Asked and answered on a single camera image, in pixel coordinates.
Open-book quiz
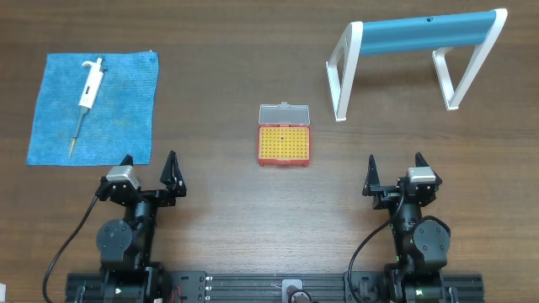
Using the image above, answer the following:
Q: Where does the black cable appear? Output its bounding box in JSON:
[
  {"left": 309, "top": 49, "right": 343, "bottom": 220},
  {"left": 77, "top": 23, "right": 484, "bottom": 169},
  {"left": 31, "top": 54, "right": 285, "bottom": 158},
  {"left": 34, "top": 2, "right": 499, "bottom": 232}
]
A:
[
  {"left": 41, "top": 194, "right": 100, "bottom": 303},
  {"left": 347, "top": 191, "right": 408, "bottom": 303}
]

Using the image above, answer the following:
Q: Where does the white and blue stand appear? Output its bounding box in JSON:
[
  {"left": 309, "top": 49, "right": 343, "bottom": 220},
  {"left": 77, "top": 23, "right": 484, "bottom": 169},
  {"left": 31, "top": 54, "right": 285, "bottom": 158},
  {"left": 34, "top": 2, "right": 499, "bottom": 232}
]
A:
[{"left": 325, "top": 8, "right": 509, "bottom": 122}]

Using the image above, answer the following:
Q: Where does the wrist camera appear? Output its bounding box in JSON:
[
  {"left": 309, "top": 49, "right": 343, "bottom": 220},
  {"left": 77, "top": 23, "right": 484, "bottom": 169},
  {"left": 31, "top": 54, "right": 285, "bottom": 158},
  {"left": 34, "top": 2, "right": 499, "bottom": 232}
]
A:
[
  {"left": 104, "top": 165, "right": 141, "bottom": 189},
  {"left": 405, "top": 166, "right": 437, "bottom": 184}
]

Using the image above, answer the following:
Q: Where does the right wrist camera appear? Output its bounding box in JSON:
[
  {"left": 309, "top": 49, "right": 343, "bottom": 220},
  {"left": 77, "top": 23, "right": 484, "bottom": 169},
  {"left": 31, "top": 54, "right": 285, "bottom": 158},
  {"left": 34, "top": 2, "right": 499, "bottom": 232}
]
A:
[{"left": 405, "top": 166, "right": 437, "bottom": 184}]

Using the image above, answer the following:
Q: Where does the blue cloth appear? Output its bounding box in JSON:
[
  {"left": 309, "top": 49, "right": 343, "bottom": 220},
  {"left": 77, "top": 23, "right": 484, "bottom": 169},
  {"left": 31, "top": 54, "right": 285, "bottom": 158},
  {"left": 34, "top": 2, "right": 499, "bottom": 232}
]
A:
[{"left": 26, "top": 50, "right": 161, "bottom": 167}]

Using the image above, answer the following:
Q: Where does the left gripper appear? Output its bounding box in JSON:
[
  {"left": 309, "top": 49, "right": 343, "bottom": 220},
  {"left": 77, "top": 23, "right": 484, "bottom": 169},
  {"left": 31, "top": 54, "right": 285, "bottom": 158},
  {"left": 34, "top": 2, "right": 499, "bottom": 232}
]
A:
[{"left": 95, "top": 150, "right": 188, "bottom": 208}]

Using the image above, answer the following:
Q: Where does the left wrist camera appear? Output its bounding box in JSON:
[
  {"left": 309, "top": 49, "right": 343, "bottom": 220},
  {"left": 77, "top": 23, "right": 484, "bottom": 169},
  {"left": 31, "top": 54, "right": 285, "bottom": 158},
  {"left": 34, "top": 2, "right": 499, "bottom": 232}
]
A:
[{"left": 104, "top": 165, "right": 141, "bottom": 189}]

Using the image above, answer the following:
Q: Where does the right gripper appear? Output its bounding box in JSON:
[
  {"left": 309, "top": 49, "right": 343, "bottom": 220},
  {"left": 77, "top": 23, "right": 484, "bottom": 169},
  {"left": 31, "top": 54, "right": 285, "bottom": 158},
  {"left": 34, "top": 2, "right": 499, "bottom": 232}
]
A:
[{"left": 361, "top": 151, "right": 443, "bottom": 210}]

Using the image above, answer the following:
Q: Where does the white pipette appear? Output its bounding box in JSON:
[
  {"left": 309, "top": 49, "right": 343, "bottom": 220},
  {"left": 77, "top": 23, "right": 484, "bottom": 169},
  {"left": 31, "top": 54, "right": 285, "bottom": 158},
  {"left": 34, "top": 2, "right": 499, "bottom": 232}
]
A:
[{"left": 68, "top": 57, "right": 108, "bottom": 159}]

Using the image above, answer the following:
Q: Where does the red and yellow tip box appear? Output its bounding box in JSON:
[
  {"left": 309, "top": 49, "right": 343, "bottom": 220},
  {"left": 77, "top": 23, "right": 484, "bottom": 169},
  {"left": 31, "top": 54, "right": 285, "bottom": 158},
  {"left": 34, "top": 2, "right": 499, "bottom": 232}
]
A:
[{"left": 257, "top": 101, "right": 312, "bottom": 168}]

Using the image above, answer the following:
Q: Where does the mounting rail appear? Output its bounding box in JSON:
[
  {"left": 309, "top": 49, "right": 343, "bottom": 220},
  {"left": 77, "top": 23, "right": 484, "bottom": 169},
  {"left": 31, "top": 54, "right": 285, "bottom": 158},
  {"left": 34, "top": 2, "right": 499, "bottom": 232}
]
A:
[{"left": 65, "top": 271, "right": 485, "bottom": 303}]

